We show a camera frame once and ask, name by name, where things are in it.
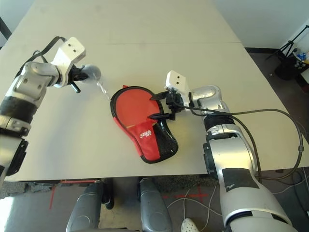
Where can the red black paddle case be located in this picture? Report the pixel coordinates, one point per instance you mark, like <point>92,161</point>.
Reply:
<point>144,137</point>

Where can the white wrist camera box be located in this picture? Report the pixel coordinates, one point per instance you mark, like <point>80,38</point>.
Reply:
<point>176,79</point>
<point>70,50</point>

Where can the black bag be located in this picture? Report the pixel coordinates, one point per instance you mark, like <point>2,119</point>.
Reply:
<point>287,68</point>

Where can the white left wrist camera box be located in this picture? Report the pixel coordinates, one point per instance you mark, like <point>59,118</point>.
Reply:
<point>70,50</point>

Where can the dark speckled floor mat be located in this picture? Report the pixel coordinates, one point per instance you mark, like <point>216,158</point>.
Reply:
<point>181,183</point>

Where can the black tripod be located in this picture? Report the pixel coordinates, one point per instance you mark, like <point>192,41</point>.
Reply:
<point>288,46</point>

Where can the grey right robot leg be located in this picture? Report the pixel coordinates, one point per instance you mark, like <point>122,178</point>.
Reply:
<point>152,207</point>

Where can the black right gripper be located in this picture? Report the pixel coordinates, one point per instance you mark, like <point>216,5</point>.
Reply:
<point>175,102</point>

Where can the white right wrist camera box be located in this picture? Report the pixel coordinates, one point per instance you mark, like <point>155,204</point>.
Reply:
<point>176,79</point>

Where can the white box with bottles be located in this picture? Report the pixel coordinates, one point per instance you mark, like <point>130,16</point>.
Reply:
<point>303,72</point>

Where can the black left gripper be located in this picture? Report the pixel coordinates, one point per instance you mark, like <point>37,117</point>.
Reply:
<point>79,74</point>

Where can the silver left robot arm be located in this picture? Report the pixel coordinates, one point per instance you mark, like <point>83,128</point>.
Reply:
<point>31,79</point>

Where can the grey robot leg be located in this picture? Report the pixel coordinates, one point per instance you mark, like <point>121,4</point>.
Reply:
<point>84,210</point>
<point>152,207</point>

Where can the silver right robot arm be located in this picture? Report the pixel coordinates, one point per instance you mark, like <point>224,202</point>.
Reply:
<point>229,154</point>

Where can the grey left robot leg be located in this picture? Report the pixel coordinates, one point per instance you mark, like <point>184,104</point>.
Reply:
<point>84,210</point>

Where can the grey crumpled foam piece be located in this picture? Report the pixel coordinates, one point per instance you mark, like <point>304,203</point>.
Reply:
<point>41,186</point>

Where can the black post under table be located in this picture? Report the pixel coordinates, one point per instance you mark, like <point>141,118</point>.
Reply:
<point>109,193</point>

